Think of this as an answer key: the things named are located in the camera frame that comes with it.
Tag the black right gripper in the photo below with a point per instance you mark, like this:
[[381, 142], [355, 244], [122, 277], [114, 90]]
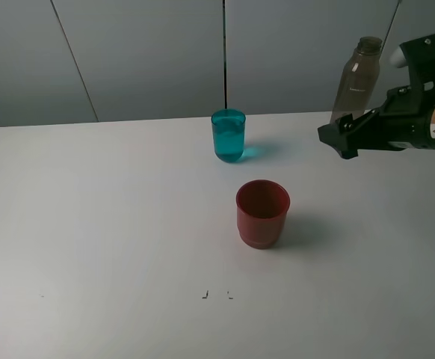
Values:
[[400, 123]]

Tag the smoky transparent water bottle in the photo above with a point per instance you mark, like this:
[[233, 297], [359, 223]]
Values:
[[358, 79]]

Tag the teal transparent plastic cup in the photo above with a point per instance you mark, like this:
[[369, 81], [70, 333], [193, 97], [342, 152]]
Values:
[[228, 126]]

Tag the red plastic cup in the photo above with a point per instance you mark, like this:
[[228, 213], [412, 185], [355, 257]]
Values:
[[262, 207]]

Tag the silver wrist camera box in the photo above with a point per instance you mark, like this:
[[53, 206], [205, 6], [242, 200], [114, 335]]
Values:
[[418, 56]]

